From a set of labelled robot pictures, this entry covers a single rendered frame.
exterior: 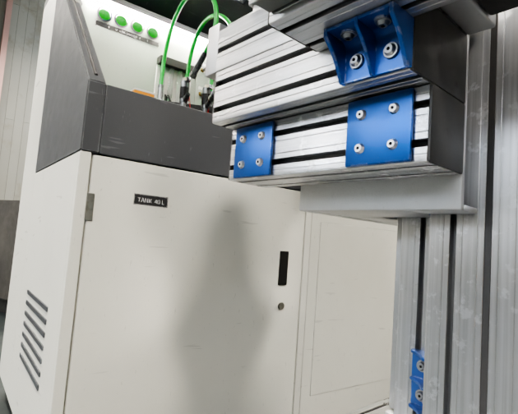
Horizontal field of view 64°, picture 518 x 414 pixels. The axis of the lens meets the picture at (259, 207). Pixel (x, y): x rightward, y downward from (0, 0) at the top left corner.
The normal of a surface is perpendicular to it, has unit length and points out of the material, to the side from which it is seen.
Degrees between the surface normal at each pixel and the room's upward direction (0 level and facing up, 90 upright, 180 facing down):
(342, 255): 90
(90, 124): 90
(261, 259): 90
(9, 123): 90
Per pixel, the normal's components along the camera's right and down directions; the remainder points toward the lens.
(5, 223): -0.51, -0.11
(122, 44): 0.60, -0.02
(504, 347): -0.74, -0.11
